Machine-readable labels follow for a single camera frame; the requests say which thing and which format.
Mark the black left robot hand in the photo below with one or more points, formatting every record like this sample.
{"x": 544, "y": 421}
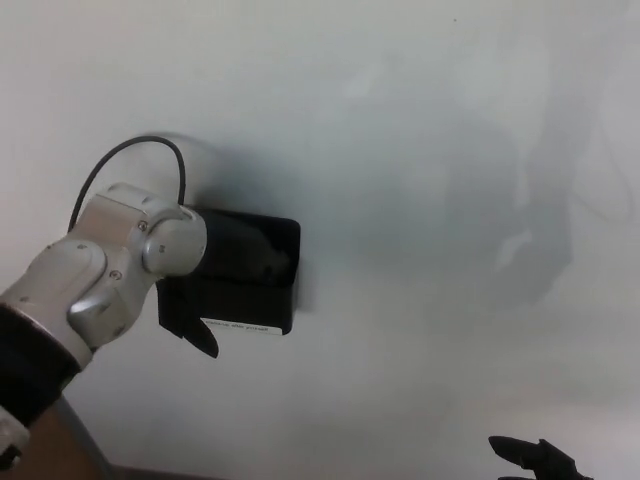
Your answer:
{"x": 235, "y": 250}

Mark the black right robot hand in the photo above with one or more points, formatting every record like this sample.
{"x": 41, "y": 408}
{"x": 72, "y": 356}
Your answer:
{"x": 545, "y": 462}

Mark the black magnetic marker holder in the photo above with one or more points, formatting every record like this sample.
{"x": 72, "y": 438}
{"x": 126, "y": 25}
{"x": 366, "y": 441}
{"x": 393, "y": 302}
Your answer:
{"x": 250, "y": 305}

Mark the white magnetic whiteboard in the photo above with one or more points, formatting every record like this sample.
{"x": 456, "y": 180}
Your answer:
{"x": 400, "y": 150}

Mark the grey whiteboard frame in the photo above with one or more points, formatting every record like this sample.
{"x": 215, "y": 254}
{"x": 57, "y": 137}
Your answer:
{"x": 80, "y": 435}

